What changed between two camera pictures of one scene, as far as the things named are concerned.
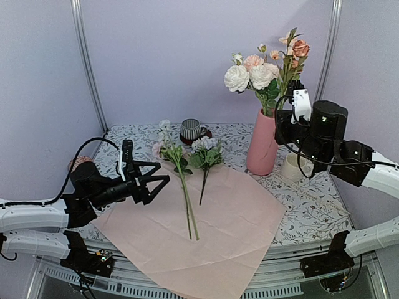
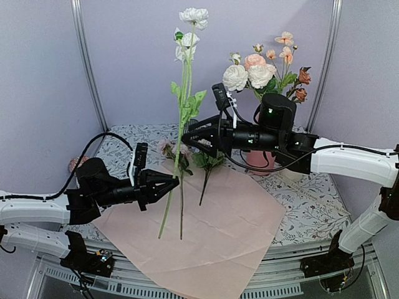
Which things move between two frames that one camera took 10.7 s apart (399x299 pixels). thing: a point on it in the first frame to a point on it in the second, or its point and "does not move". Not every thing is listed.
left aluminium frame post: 77,17 does not move
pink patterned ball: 80,159 does not move
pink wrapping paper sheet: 234,224 does not move
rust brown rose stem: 300,50 to 299,94
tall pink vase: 262,157 does not move
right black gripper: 282,116 to 213,129
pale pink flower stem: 156,147 to 169,149
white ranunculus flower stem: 172,149 to 189,99
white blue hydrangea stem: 207,152 does not move
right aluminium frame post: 331,51 does not move
